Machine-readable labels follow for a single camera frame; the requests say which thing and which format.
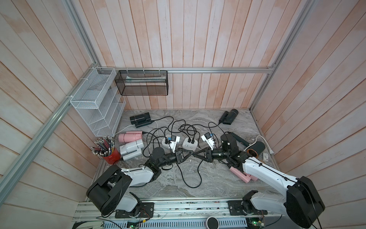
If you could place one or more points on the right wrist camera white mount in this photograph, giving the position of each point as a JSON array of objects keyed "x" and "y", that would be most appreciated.
[{"x": 208, "y": 138}]

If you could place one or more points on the pink folded hair dryer right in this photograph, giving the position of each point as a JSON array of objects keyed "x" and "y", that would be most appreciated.
[{"x": 242, "y": 175}]

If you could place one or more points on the white wire shelf rack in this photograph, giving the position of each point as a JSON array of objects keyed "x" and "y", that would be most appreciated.
[{"x": 98, "y": 101}]

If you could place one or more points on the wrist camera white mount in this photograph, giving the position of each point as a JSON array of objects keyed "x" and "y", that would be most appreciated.
[
  {"x": 173, "y": 141},
  {"x": 208, "y": 138}
]

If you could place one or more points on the near white power strip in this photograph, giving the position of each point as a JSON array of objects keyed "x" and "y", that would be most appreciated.
[{"x": 165, "y": 142}]

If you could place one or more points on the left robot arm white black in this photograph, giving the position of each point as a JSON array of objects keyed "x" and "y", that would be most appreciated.
[{"x": 108, "y": 192}]

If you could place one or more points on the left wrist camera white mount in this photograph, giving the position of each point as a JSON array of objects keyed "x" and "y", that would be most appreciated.
[{"x": 173, "y": 141}]

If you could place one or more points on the black mesh wall basket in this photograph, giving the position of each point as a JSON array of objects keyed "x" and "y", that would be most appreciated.
[{"x": 142, "y": 82}]

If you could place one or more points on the dark green folded hair dryer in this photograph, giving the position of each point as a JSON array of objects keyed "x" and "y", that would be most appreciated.
[{"x": 228, "y": 117}]

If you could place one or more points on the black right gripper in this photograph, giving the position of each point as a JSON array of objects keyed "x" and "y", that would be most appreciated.
[{"x": 208, "y": 157}]

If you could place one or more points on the white power strip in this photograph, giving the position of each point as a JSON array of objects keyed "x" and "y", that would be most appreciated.
[
  {"x": 190, "y": 144},
  {"x": 165, "y": 142}
]

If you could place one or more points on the black round sensor puck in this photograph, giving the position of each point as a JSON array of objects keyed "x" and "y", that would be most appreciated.
[{"x": 212, "y": 223}]

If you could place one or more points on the pink hair dryer left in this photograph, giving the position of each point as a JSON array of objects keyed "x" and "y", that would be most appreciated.
[{"x": 130, "y": 136}]

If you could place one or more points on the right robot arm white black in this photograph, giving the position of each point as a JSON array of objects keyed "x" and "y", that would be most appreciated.
[{"x": 298, "y": 198}]

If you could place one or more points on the far white power strip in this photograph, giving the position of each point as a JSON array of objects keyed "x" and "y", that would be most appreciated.
[{"x": 190, "y": 144}]

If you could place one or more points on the white folded hair dryer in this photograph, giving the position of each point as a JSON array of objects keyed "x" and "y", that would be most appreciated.
[{"x": 132, "y": 149}]

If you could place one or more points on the red cup of pencils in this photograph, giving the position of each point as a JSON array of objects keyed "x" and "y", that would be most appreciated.
[{"x": 105, "y": 148}]

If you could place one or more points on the black folded hair dryer left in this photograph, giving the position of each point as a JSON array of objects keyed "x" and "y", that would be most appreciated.
[{"x": 141, "y": 120}]

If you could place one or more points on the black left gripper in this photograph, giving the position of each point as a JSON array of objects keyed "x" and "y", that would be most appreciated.
[{"x": 180, "y": 157}]

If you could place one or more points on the dark green hair dryer copper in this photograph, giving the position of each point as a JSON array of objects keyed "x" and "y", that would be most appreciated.
[{"x": 254, "y": 149}]

